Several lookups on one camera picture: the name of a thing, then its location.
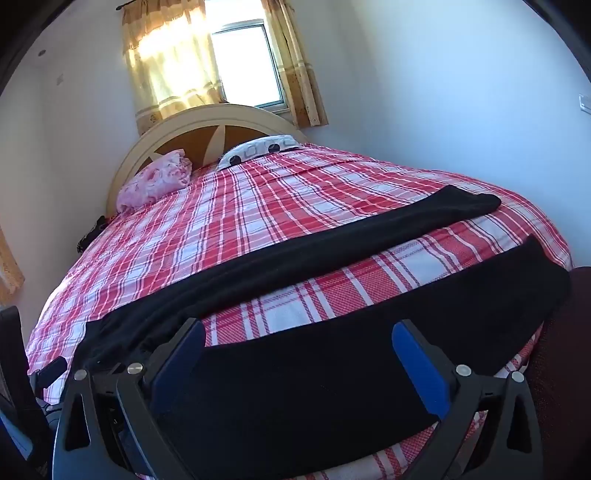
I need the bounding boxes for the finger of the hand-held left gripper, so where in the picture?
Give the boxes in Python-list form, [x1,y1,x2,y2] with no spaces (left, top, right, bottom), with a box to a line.
[28,356,68,389]

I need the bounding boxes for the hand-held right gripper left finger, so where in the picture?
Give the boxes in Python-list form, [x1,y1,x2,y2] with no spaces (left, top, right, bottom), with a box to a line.
[53,318,207,480]

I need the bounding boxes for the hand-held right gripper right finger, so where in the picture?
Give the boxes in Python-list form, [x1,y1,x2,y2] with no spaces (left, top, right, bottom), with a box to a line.
[392,318,544,480]

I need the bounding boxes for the black pants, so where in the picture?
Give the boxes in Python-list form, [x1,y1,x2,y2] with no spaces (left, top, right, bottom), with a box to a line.
[71,185,573,478]

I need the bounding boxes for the beige patterned curtain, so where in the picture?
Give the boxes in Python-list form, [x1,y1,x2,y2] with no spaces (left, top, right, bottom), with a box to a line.
[261,0,329,129]
[0,225,25,294]
[121,0,223,136]

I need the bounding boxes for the dark maroon cloth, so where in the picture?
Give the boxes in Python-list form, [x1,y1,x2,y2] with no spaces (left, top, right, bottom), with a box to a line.
[526,265,591,480]

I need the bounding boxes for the black object beside bed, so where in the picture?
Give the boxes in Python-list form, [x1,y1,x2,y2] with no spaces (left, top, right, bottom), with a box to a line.
[76,215,109,254]

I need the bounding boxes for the bed with red plaid sheet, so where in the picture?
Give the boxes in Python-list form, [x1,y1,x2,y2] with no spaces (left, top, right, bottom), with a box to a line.
[25,141,575,480]

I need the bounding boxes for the pink floral pillow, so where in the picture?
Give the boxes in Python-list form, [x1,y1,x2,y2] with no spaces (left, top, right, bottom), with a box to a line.
[115,148,193,214]

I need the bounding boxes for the white patterned pillow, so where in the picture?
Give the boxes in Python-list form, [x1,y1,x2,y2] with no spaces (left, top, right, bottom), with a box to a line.
[216,135,306,172]

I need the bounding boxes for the cream wooden headboard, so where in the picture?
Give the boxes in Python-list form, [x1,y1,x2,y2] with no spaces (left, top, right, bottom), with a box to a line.
[106,104,310,215]

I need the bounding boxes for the window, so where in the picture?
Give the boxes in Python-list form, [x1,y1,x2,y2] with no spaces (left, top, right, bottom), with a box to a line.
[210,19,291,115]

